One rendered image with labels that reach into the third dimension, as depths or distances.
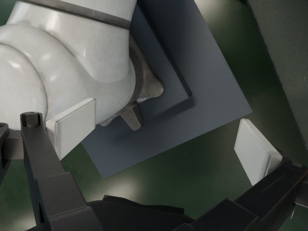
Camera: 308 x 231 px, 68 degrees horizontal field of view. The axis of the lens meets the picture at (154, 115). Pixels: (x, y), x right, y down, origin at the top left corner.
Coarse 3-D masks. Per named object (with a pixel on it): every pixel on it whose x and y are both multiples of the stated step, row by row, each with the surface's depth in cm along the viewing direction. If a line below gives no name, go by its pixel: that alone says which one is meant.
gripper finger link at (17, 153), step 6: (12, 132) 14; (18, 132) 14; (6, 138) 13; (12, 138) 13; (18, 138) 13; (6, 144) 13; (12, 144) 13; (18, 144) 13; (6, 150) 13; (12, 150) 13; (18, 150) 14; (6, 156) 13; (12, 156) 14; (18, 156) 14
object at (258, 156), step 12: (240, 132) 19; (252, 132) 17; (240, 144) 19; (252, 144) 16; (264, 144) 14; (240, 156) 18; (252, 156) 16; (264, 156) 14; (276, 156) 13; (252, 168) 15; (264, 168) 13; (252, 180) 15
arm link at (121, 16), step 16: (32, 0) 26; (48, 0) 26; (64, 0) 26; (80, 0) 26; (96, 0) 27; (112, 0) 28; (128, 0) 30; (96, 16) 28; (112, 16) 29; (128, 16) 32
